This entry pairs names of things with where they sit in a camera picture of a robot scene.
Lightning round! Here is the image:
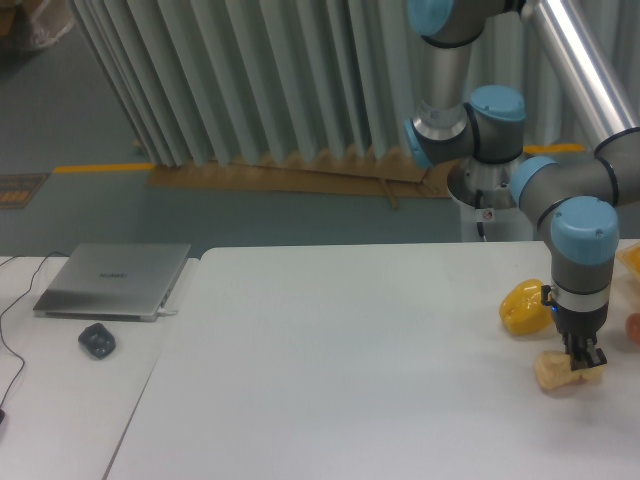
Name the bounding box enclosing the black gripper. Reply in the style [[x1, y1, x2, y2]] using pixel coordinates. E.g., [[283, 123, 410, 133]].
[[541, 284, 609, 371]]

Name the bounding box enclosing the beige bread loaf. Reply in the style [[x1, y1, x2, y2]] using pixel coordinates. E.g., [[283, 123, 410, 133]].
[[534, 351, 605, 391]]

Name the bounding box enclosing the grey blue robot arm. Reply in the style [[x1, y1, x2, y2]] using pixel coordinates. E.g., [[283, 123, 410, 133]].
[[404, 1, 639, 370]]

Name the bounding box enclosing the yellow plastic basket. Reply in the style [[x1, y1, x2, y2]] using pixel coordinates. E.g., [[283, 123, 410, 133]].
[[616, 242, 640, 280]]

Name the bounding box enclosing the red orange tomato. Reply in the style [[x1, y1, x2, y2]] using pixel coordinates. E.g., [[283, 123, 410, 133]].
[[625, 313, 640, 345]]

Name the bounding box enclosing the yellow bell pepper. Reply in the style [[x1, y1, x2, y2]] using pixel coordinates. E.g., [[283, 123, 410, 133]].
[[499, 279, 553, 336]]

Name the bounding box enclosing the brown cardboard sheet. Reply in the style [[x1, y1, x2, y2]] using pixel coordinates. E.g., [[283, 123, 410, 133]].
[[146, 148, 458, 208]]

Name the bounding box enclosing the grey folding partition screen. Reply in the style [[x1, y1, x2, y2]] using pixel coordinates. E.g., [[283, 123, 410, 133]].
[[64, 0, 571, 169]]

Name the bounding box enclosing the silver closed laptop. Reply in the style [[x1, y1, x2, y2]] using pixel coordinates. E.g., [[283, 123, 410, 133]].
[[33, 243, 190, 321]]

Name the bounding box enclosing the black computer mouse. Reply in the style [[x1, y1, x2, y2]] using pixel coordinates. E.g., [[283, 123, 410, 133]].
[[78, 323, 117, 360]]

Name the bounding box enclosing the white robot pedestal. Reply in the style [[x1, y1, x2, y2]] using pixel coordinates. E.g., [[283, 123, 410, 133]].
[[447, 155, 535, 242]]

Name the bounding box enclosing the black cable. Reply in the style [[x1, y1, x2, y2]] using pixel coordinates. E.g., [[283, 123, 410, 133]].
[[0, 250, 76, 409]]

